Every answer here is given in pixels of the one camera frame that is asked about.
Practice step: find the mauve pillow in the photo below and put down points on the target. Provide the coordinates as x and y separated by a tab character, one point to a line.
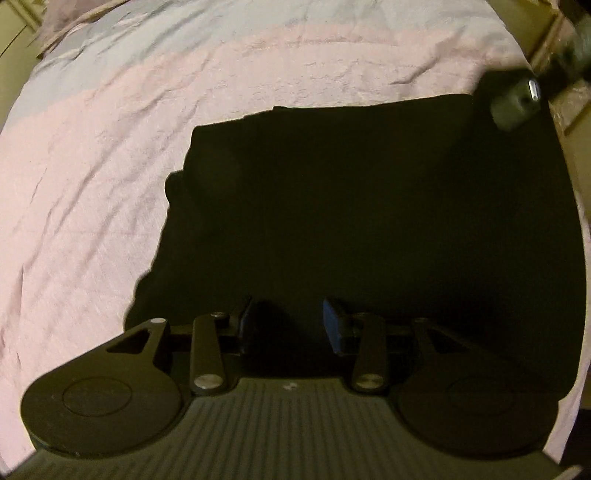
61	16

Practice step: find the black zip fleece jacket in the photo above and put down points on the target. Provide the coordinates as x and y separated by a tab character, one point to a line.
463	240

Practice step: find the pink grey bedspread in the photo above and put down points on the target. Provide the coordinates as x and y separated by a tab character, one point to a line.
108	115

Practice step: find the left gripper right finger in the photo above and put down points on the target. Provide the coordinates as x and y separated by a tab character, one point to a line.
356	340

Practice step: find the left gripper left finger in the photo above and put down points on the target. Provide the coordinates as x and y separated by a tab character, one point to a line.
212	346

